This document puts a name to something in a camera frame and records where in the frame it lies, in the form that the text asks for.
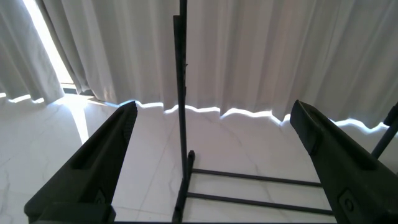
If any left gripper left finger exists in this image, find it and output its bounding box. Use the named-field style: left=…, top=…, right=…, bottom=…
left=24, top=100, right=139, bottom=223

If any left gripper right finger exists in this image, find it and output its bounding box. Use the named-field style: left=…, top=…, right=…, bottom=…
left=289, top=99, right=398, bottom=224

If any black clothes rack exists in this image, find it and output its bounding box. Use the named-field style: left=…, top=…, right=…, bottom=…
left=172, top=0, right=398, bottom=223

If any white curtain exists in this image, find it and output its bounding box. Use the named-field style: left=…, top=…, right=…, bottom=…
left=35, top=0, right=398, bottom=128
left=0, top=0, right=65, bottom=105

